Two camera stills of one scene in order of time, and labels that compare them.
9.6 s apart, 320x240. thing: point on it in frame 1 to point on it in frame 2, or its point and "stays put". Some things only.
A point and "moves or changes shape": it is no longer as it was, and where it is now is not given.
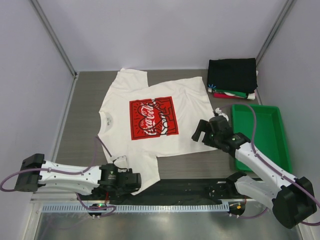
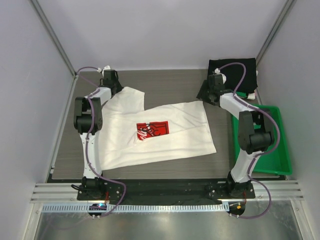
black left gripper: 124,190 to 120,88
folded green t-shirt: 240,94 stays put
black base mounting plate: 175,189 stays put
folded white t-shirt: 251,96 stays put
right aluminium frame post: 288,5 stays put
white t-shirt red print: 139,123 moves or changes shape
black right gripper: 202,127 to 202,93
